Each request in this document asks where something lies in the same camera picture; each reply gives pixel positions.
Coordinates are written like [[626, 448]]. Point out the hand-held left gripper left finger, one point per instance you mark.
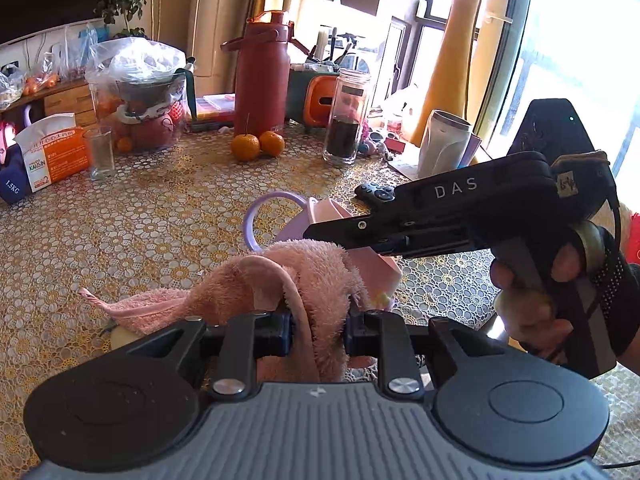
[[284, 334]]

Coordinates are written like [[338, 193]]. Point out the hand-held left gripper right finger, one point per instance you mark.
[[353, 336]]

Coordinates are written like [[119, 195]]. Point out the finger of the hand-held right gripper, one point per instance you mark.
[[345, 232], [376, 192]]

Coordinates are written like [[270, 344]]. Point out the pink towel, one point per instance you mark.
[[310, 270]]

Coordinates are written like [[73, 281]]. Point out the dark green container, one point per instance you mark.
[[296, 95]]

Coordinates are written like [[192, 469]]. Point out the person's right hand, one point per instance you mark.
[[530, 310]]

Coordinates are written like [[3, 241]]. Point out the white tumbler cup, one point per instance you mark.
[[442, 145]]

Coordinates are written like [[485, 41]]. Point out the glass jar with dark contents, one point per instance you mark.
[[346, 120]]

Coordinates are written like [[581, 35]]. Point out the orange plastic box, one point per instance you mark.
[[321, 102]]

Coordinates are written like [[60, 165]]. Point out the mandarin orange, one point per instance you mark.
[[245, 146], [272, 142]]

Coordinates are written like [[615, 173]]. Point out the yellow giraffe plush toy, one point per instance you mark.
[[457, 45]]

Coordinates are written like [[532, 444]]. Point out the red thermos pot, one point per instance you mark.
[[261, 80]]

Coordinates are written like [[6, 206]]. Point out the gold patterned tablecloth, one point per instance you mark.
[[150, 230]]

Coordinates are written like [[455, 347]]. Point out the flat pink storage case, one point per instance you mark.
[[216, 108]]

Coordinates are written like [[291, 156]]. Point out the clear drinking glass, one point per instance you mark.
[[101, 152]]

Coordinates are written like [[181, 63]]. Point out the white and orange box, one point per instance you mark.
[[52, 152]]

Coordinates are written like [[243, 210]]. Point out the wooden cabinet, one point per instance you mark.
[[70, 102]]

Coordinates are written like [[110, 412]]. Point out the blue dumbbell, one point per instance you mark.
[[11, 175]]

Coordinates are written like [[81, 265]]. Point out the plastic bag of oranges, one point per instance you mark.
[[40, 80]]

